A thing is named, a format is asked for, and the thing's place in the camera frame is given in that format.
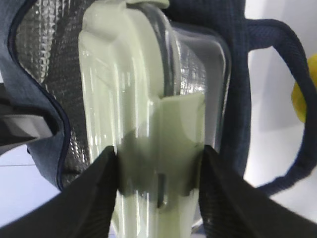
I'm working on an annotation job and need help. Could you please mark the yellow lemon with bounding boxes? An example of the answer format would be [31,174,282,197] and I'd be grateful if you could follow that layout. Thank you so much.
[291,54,317,123]

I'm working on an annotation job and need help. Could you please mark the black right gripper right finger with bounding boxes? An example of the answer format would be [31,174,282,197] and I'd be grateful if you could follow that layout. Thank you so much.
[199,145,317,238]

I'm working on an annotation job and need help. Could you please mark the navy blue insulated lunch bag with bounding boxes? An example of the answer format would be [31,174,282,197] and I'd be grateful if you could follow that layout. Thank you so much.
[0,0,317,196]

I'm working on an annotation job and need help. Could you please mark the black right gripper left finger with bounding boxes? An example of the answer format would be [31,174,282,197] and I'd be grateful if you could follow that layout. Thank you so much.
[0,146,117,238]

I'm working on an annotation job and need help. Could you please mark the glass container with green lid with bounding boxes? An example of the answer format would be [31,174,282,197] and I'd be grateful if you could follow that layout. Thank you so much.
[78,0,231,238]

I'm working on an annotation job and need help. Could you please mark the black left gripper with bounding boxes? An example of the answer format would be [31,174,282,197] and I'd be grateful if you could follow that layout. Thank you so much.
[0,83,53,154]

